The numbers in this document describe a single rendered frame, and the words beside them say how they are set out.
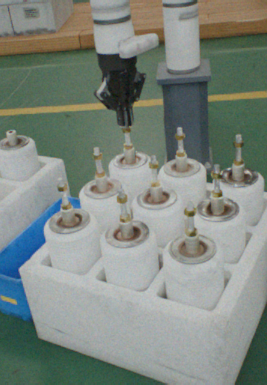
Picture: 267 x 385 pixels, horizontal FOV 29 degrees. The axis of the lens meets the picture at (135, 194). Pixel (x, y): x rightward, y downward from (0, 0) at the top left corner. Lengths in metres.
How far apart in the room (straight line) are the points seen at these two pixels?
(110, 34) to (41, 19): 2.07
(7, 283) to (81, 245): 0.22
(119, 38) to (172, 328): 0.51
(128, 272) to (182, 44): 0.73
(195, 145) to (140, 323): 0.74
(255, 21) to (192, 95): 1.49
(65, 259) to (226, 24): 2.12
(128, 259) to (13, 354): 0.35
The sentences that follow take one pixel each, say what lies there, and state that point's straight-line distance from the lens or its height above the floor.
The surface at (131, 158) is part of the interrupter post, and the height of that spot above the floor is 0.26.
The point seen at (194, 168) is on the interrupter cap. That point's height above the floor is 0.25.
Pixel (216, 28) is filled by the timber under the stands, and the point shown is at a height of 0.05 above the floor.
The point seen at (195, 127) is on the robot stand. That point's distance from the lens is 1.45.
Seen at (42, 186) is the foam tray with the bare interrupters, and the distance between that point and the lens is 1.24.
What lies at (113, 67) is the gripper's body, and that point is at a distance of 0.97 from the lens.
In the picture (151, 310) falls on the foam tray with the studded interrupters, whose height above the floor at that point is 0.17.
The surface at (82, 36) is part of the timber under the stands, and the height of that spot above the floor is 0.07.
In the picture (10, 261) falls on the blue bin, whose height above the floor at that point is 0.08.
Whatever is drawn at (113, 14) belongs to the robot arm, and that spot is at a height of 0.56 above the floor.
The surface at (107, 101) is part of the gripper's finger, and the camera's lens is 0.98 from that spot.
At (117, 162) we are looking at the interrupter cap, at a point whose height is 0.25.
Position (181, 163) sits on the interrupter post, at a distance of 1.02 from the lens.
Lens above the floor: 0.75
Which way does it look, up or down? 31 degrees down
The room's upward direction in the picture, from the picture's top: 7 degrees counter-clockwise
